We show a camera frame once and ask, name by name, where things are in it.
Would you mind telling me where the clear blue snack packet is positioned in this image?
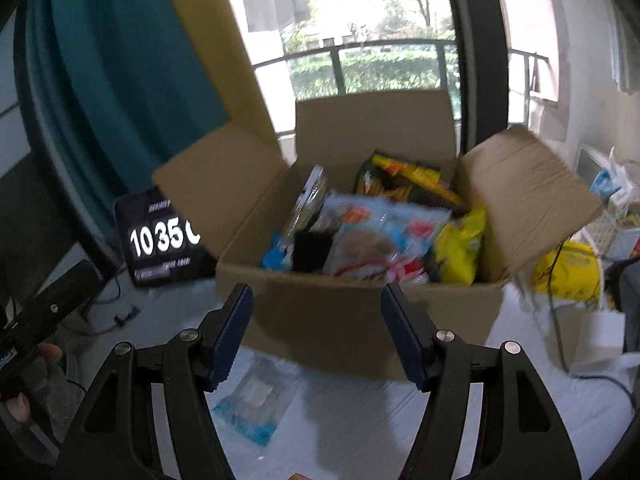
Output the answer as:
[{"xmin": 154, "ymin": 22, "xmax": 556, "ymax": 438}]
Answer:
[{"xmin": 212, "ymin": 356, "xmax": 299, "ymax": 448}]

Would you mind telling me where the black cable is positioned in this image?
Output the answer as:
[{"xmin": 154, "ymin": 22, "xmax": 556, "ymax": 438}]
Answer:
[{"xmin": 546, "ymin": 242, "xmax": 637, "ymax": 401}]

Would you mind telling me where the blue and teal snack bag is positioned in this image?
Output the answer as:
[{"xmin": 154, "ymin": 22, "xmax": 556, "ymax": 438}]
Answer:
[{"xmin": 262, "ymin": 231, "xmax": 294, "ymax": 272}]

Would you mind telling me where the white red chip bag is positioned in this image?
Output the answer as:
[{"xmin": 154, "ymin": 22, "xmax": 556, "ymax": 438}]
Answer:
[{"xmin": 310, "ymin": 193, "xmax": 451, "ymax": 284}]

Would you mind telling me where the yellow crinkled snack bag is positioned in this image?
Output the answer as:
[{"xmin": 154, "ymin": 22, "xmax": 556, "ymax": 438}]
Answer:
[{"xmin": 428, "ymin": 207, "xmax": 487, "ymax": 286}]

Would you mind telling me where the left hand grey glove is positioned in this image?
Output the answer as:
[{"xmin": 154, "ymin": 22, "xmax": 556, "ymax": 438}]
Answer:
[{"xmin": 1, "ymin": 342, "xmax": 65, "ymax": 448}]

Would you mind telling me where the brown cardboard box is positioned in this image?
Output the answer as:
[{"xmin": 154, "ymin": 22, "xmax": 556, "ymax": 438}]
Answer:
[{"xmin": 153, "ymin": 90, "xmax": 602, "ymax": 379}]

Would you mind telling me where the teal curtain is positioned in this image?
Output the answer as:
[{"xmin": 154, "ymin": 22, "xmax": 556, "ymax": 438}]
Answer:
[{"xmin": 24, "ymin": 0, "xmax": 229, "ymax": 263}]

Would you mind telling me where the white basket with items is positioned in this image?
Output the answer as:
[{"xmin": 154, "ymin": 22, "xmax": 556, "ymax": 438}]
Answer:
[{"xmin": 586, "ymin": 148, "xmax": 639, "ymax": 261}]

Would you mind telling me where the yellow plastic bag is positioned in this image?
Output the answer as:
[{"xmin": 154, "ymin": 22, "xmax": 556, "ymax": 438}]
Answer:
[{"xmin": 532, "ymin": 240, "xmax": 601, "ymax": 302}]

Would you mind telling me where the black tablet showing clock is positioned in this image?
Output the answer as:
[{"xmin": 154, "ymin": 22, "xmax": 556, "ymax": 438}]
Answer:
[{"xmin": 114, "ymin": 188, "xmax": 217, "ymax": 288}]

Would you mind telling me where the green yellow snack bag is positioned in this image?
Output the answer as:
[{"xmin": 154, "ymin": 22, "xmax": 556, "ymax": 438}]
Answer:
[{"xmin": 352, "ymin": 151, "xmax": 469, "ymax": 214}]

